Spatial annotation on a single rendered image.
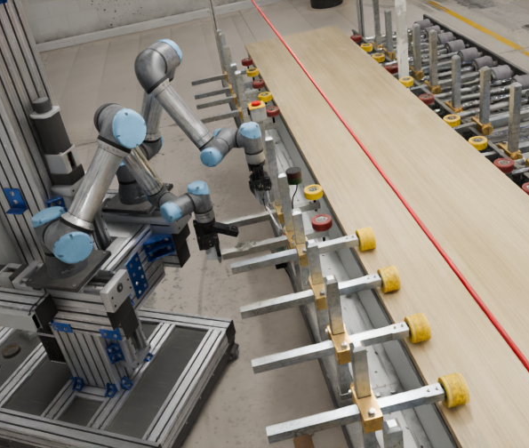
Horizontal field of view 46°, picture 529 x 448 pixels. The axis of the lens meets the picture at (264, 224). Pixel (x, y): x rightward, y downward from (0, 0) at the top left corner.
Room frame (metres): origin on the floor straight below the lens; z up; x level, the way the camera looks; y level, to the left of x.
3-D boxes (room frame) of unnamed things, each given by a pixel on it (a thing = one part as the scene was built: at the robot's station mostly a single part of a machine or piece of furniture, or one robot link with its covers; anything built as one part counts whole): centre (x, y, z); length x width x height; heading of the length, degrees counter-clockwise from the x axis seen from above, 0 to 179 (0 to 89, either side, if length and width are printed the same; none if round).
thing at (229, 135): (2.26, 0.08, 1.25); 0.11 x 0.11 x 0.08; 62
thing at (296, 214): (1.88, -0.12, 0.86); 0.03 x 0.03 x 0.48; 4
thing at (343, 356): (1.36, -0.15, 0.95); 0.13 x 0.06 x 0.05; 4
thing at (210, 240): (2.07, 0.22, 0.97); 0.09 x 0.08 x 0.12; 94
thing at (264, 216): (2.34, -0.04, 0.83); 0.43 x 0.03 x 0.04; 94
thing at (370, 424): (1.11, -0.17, 0.95); 0.13 x 0.06 x 0.05; 4
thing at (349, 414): (1.09, -0.15, 0.95); 0.50 x 0.04 x 0.04; 94
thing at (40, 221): (1.90, 0.72, 1.21); 0.13 x 0.12 x 0.14; 33
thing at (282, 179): (2.13, -0.10, 0.89); 0.03 x 0.03 x 0.48; 4
